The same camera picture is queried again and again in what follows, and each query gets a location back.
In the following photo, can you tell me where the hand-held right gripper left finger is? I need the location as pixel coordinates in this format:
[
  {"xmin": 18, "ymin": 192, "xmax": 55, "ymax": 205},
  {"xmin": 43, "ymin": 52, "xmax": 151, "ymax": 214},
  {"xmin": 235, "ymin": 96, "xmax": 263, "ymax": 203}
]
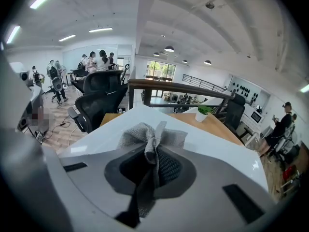
[{"xmin": 104, "ymin": 145, "xmax": 156, "ymax": 200}]

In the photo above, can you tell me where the black metal balcony railing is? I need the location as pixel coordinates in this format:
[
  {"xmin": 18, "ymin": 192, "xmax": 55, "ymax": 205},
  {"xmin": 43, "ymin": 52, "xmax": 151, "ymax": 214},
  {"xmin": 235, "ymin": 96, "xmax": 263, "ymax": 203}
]
[{"xmin": 183, "ymin": 73, "xmax": 227, "ymax": 93}]

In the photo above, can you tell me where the dark wooden handrail railing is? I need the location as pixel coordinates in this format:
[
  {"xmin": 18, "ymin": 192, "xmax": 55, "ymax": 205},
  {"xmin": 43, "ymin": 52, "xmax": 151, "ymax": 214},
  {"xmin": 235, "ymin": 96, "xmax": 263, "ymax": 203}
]
[{"xmin": 127, "ymin": 78, "xmax": 236, "ymax": 116}]

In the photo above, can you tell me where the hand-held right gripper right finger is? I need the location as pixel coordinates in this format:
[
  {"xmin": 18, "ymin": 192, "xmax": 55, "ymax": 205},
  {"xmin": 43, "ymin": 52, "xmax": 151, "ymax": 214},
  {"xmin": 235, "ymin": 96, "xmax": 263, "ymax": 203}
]
[{"xmin": 155, "ymin": 145, "xmax": 197, "ymax": 199}]

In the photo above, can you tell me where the black padded office chair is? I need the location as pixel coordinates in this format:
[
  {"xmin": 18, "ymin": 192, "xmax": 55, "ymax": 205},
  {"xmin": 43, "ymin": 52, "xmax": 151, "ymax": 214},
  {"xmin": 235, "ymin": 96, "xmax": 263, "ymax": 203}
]
[{"xmin": 223, "ymin": 93, "xmax": 246, "ymax": 137}]

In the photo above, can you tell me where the wall panel with black items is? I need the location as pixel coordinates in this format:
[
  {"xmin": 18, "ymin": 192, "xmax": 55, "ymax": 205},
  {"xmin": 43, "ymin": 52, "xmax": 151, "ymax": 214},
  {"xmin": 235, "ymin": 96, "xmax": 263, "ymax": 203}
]
[{"xmin": 228, "ymin": 75, "xmax": 271, "ymax": 106}]

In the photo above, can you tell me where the white board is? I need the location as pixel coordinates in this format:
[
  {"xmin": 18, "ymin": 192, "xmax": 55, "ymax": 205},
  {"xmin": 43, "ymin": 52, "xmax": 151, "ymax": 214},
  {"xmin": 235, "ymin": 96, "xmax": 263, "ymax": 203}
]
[{"xmin": 59, "ymin": 104, "xmax": 269, "ymax": 193}]

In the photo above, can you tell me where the small potted plant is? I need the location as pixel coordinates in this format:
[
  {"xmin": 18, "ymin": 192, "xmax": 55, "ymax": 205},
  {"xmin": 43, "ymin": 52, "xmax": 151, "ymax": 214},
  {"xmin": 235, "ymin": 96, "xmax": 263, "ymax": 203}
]
[{"xmin": 195, "ymin": 105, "xmax": 213, "ymax": 123}]

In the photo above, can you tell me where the glass window door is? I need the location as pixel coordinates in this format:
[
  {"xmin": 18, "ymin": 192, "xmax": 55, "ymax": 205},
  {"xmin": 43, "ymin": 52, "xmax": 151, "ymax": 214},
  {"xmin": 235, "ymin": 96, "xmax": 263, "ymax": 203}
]
[{"xmin": 146, "ymin": 59, "xmax": 176, "ymax": 81}]

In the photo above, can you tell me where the black mesh office chair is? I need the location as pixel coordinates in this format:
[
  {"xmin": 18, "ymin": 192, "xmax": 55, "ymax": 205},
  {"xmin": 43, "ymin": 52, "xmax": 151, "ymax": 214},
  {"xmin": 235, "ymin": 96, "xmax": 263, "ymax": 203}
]
[{"xmin": 68, "ymin": 70, "xmax": 128, "ymax": 134}]

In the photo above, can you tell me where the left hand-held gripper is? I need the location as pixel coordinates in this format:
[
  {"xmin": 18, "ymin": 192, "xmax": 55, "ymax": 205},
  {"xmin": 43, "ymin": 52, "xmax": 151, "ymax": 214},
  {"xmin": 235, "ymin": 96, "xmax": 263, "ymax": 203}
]
[{"xmin": 14, "ymin": 63, "xmax": 50, "ymax": 145}]

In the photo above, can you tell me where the grey cloth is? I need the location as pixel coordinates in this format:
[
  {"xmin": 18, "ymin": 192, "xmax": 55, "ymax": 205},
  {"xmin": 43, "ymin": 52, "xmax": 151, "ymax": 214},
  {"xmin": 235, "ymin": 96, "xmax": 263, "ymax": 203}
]
[{"xmin": 117, "ymin": 121, "xmax": 189, "ymax": 218}]

